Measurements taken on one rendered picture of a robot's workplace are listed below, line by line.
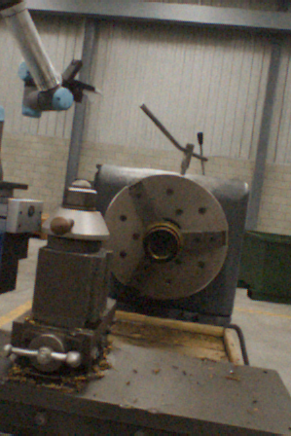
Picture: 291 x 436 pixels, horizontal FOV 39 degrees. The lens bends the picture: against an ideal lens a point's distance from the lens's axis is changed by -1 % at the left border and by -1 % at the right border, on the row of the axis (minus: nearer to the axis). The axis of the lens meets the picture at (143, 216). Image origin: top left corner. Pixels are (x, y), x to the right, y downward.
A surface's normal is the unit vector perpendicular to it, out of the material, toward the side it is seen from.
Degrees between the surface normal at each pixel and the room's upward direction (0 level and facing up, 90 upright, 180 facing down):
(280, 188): 90
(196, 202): 90
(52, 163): 90
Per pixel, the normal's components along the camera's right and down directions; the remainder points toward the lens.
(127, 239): -0.11, 0.04
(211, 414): 0.14, -0.99
